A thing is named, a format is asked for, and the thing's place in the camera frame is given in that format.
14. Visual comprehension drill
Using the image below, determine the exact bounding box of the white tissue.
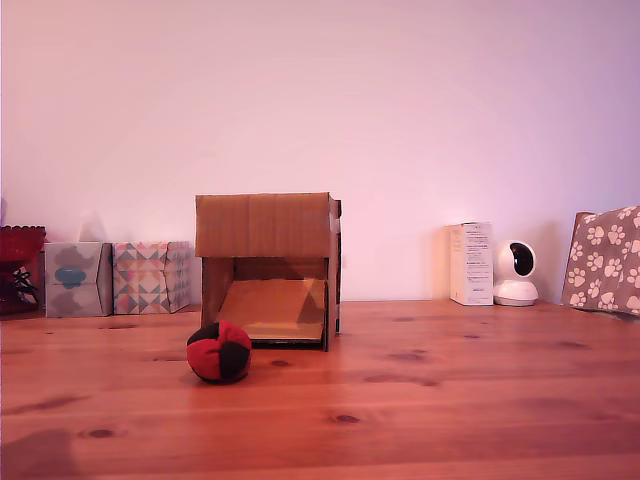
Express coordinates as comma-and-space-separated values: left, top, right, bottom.
78, 212, 106, 244

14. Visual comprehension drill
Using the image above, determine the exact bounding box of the paw print cushion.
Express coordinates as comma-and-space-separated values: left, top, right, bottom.
560, 205, 640, 321

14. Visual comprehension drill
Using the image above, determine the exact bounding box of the white carton box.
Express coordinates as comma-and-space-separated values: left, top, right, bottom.
446, 222, 495, 307

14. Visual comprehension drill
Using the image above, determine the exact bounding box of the red and black footbag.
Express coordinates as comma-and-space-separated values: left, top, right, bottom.
186, 320, 253, 385

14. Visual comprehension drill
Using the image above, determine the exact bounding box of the geometric pattern tissue box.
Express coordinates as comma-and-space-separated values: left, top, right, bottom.
111, 240, 192, 316

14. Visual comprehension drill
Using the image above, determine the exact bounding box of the small white round camera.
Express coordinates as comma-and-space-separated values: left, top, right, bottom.
493, 240, 540, 307

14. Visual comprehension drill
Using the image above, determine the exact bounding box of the cardboard dice tower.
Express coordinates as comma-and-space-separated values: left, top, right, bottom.
194, 190, 344, 352

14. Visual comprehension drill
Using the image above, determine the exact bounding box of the thin black cable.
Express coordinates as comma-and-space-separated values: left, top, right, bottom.
12, 266, 40, 304

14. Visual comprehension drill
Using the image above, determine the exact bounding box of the grey cloud print tissue box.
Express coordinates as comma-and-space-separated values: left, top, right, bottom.
44, 241, 114, 318

